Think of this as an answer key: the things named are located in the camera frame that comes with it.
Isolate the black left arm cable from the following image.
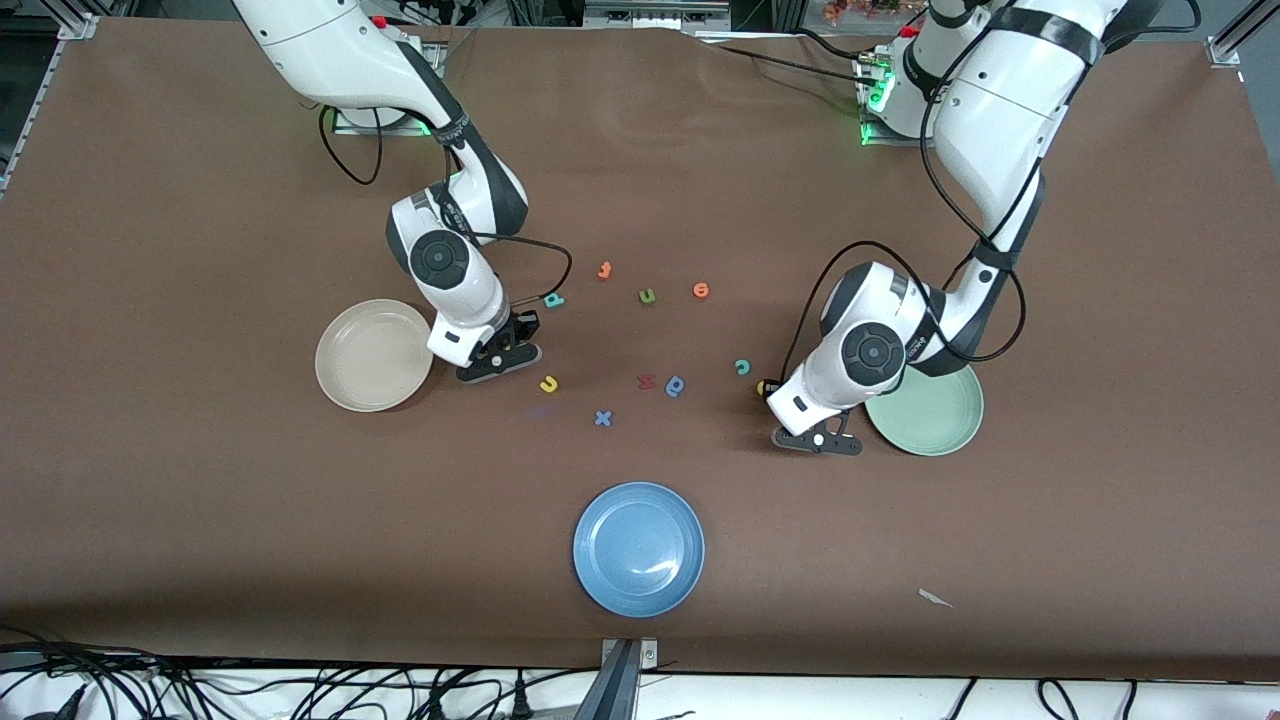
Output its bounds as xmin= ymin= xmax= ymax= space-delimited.
xmin=778 ymin=0 xmax=1201 ymax=389

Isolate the light green plate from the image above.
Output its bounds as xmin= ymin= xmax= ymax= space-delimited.
xmin=865 ymin=360 xmax=985 ymax=457

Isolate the black base cable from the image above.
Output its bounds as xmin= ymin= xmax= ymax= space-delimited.
xmin=697 ymin=40 xmax=873 ymax=87
xmin=795 ymin=28 xmax=866 ymax=66

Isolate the brown table cover sheet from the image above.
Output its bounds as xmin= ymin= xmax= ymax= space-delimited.
xmin=0 ymin=18 xmax=1280 ymax=683

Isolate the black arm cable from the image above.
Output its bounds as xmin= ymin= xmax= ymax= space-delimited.
xmin=318 ymin=105 xmax=574 ymax=311
xmin=778 ymin=0 xmax=1201 ymax=389

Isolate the beige brown plate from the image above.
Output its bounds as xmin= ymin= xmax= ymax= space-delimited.
xmin=314 ymin=298 xmax=436 ymax=413

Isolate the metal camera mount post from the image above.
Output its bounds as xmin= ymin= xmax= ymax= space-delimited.
xmin=575 ymin=637 xmax=660 ymax=720

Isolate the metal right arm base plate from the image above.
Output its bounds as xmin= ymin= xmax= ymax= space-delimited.
xmin=333 ymin=100 xmax=426 ymax=137

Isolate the aluminium frame rail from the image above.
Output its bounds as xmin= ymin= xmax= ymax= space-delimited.
xmin=0 ymin=12 xmax=98 ymax=196
xmin=1205 ymin=0 xmax=1280 ymax=69

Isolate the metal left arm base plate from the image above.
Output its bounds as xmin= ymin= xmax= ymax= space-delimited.
xmin=860 ymin=55 xmax=941 ymax=149

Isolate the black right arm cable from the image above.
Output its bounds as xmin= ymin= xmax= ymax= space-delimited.
xmin=318 ymin=105 xmax=574 ymax=311

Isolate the grey metal box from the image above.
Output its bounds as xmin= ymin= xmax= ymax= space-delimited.
xmin=585 ymin=0 xmax=731 ymax=31

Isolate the blue plate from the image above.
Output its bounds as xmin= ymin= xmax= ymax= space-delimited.
xmin=573 ymin=481 xmax=706 ymax=618

